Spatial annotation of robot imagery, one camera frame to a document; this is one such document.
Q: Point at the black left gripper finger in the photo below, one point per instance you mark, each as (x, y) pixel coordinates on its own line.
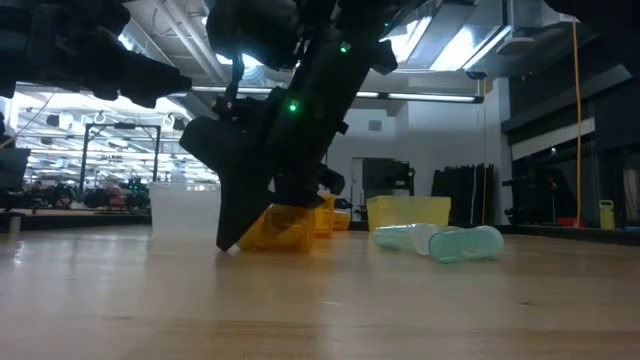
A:
(150, 80)

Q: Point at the black monitor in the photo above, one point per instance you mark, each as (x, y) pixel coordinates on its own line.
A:
(12, 170)

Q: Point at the black gantry frame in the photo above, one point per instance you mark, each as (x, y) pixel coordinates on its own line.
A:
(120, 126)

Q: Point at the yellow-green plastic jug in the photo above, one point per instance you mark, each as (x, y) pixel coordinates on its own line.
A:
(606, 215)

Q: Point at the orange pill bottle white cap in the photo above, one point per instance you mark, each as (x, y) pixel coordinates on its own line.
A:
(280, 232)
(326, 220)
(342, 221)

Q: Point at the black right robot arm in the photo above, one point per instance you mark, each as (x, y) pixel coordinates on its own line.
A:
(325, 40)

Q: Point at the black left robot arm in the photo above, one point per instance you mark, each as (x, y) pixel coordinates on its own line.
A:
(20, 40)

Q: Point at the yellow translucent plastic bin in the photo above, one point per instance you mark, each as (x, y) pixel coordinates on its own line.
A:
(407, 210)

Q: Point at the long fluorescent tube light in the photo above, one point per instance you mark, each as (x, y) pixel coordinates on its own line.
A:
(430, 97)

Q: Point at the teal pill vial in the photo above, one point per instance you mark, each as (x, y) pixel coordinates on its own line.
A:
(395, 237)
(467, 245)

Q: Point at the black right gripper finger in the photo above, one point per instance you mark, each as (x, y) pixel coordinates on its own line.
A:
(240, 190)
(305, 187)

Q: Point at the black curtain panels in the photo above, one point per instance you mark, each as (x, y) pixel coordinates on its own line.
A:
(462, 195)

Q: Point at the clear frosted plastic bin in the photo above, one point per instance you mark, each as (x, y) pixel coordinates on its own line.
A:
(182, 210)

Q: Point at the black equipment rack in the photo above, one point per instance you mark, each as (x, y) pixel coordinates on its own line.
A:
(385, 180)

